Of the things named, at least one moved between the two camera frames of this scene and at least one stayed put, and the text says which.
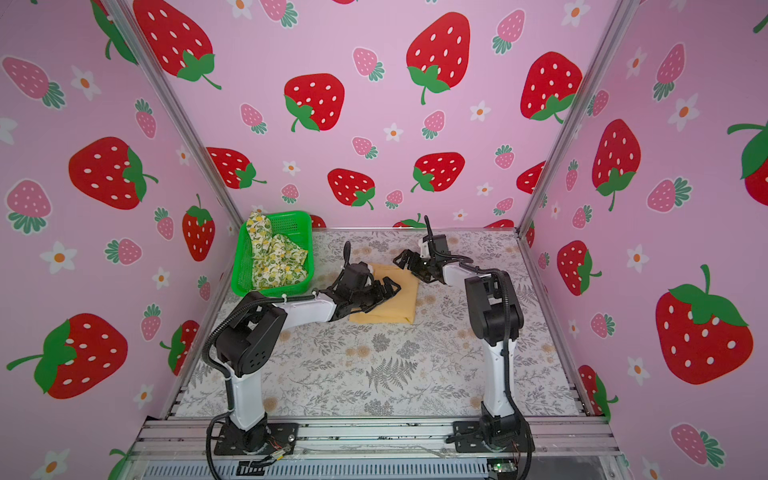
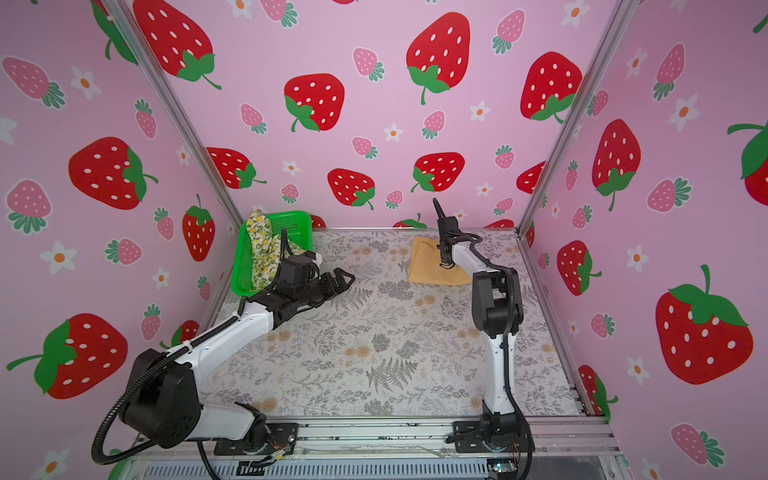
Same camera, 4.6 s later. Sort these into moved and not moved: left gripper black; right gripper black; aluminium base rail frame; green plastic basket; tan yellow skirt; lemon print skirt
Moved: left gripper black; right gripper black; tan yellow skirt
Not moved: aluminium base rail frame; lemon print skirt; green plastic basket
